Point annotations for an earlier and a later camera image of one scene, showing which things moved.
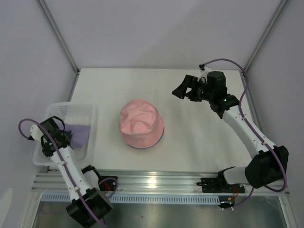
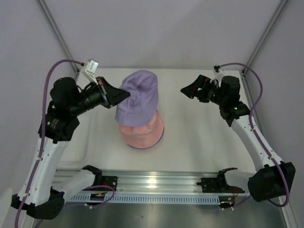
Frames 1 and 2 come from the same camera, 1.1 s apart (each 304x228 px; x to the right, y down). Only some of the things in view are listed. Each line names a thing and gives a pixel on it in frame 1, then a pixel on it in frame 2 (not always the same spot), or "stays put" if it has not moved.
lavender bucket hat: (80, 133) to (140, 108)
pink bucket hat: (140, 124) stays put
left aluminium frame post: (61, 40) stays put
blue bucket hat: (152, 146) stays put
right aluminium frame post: (272, 23) stays put
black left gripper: (68, 133) to (110, 95)
